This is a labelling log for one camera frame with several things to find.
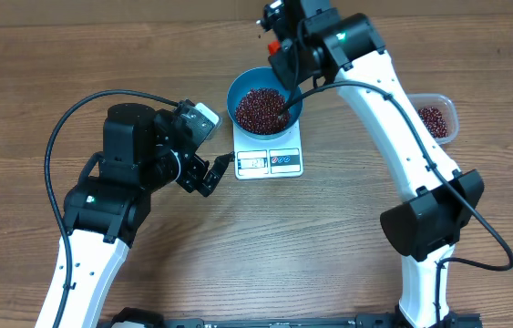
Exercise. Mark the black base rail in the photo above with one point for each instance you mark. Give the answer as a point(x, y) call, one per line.
point(133, 317)

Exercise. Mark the red scoop with blue handle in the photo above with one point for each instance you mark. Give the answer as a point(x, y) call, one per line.
point(274, 47)

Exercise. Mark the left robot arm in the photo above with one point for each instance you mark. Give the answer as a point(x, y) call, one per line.
point(143, 150)

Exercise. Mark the clear plastic container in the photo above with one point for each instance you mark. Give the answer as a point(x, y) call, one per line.
point(443, 116)

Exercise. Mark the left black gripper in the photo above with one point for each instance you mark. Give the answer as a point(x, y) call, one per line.
point(197, 167)

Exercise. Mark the blue metal bowl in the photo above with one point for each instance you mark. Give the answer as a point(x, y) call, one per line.
point(259, 77)

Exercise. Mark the red beans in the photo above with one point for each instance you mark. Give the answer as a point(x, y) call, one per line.
point(259, 112)

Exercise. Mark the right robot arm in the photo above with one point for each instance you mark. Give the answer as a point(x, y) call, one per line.
point(314, 41)

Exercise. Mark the white digital kitchen scale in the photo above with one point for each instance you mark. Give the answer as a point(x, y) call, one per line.
point(280, 157)

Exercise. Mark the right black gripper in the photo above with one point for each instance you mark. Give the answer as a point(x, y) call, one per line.
point(284, 65)

